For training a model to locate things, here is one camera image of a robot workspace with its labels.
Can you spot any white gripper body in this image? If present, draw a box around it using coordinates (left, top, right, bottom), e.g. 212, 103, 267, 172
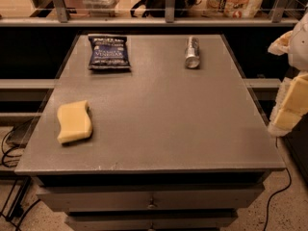
288, 13, 308, 71

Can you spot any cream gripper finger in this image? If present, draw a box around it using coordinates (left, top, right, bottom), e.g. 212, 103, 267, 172
268, 73, 308, 137
268, 31, 292, 56

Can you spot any silver redbull can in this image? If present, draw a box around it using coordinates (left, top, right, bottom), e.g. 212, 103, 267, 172
185, 36, 200, 68

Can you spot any yellow sponge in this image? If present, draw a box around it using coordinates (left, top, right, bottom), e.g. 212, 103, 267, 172
57, 100, 92, 144

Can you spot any black bag on shelf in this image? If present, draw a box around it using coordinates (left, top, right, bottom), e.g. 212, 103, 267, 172
130, 0, 201, 17

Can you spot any grey drawer cabinet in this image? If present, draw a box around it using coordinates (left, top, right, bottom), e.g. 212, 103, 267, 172
16, 35, 285, 231

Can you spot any round drawer knob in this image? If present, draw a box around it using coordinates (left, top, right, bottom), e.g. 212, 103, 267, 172
147, 201, 157, 210

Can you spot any blue chip bag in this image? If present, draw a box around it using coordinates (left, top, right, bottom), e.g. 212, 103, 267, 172
89, 34, 131, 70

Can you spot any grey metal shelf rail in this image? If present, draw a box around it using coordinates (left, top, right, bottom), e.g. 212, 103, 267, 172
0, 0, 308, 27

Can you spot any black floor cable right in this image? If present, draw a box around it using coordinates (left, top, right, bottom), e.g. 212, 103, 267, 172
262, 138, 293, 231

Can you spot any black cables left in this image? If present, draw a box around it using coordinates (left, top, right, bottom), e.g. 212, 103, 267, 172
0, 118, 42, 231

